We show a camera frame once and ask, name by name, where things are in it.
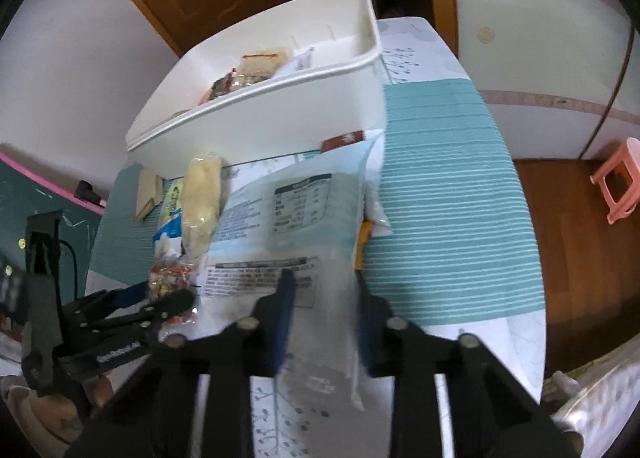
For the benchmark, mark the person left hand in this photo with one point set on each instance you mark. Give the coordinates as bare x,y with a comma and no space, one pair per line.
42,425

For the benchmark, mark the orange snack packet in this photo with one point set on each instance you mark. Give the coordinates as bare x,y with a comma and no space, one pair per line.
363,237

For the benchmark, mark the brown cracker pack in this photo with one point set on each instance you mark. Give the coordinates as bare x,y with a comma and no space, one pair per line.
149,194

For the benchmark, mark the mixed nuts clear bag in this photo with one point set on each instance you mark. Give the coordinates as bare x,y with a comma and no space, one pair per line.
169,275

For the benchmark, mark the patterned tablecloth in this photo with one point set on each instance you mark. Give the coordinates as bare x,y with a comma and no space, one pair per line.
463,255

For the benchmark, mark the large white blue bag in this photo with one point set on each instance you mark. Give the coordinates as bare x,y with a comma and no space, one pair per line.
305,217

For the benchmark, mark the pale puffs clear bag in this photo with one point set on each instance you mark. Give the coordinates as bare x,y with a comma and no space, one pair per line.
201,195

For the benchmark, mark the red dark snack packet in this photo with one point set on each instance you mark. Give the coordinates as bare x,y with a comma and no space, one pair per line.
227,84

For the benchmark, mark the pink plastic stool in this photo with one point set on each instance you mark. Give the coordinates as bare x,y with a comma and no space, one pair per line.
618,180

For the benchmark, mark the green chalkboard pink frame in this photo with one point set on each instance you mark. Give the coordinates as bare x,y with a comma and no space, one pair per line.
44,230

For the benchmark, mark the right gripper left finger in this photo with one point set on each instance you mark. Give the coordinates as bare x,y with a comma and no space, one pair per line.
195,395

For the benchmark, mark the green yellow snack packet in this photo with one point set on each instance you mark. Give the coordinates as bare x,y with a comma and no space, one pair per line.
171,206

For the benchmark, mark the brown snowflake snack packet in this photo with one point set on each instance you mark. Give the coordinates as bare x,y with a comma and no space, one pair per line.
341,141

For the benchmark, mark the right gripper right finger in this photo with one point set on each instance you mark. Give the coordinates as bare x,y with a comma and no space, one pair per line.
490,413

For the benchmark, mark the blue snack packet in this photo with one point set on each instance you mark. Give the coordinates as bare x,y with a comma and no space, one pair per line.
167,241

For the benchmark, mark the white plastic storage bin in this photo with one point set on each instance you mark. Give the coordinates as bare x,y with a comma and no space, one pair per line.
341,91

